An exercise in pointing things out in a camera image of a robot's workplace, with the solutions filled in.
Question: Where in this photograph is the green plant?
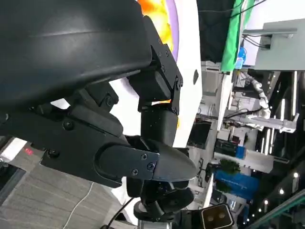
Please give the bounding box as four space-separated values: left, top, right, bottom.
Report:
218 159 241 175

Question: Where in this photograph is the orange white toy bread roll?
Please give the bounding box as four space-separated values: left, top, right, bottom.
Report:
151 99 181 131
137 0 175 52

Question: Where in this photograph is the black monitor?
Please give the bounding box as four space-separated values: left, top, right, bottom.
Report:
187 119 213 150

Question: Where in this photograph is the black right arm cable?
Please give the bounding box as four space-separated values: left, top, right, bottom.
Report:
101 198 135 229

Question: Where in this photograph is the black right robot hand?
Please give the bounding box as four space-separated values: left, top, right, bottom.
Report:
125 176 195 222

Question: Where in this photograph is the blue crate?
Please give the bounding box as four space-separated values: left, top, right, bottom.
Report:
235 145 246 159

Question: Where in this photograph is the grey desk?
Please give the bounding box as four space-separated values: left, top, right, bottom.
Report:
243 18 305 72

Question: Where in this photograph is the blue panel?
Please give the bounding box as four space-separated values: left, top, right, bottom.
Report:
213 169 260 200

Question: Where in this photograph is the green cloth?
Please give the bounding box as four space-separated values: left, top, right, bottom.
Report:
220 0 255 74

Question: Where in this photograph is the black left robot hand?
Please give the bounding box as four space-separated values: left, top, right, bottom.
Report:
0 0 198 189

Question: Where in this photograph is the lilac plate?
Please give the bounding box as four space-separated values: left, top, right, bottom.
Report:
120 0 180 93

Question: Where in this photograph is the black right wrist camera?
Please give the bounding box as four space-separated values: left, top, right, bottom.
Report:
181 203 234 229

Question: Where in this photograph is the white floor cable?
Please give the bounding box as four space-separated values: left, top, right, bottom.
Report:
63 181 94 229

